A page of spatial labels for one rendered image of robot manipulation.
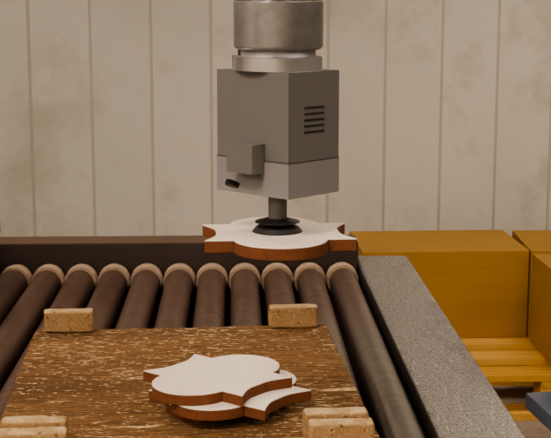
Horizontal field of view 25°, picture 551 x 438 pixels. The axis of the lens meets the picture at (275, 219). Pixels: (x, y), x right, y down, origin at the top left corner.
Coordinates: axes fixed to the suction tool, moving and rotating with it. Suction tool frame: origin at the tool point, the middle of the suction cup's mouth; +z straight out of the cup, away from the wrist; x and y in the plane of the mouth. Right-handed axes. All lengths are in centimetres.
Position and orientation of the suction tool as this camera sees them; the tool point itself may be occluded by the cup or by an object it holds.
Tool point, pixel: (277, 244)
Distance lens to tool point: 109.0
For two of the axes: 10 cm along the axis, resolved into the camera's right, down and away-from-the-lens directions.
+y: 7.2, 1.2, -6.8
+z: 0.0, 9.8, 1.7
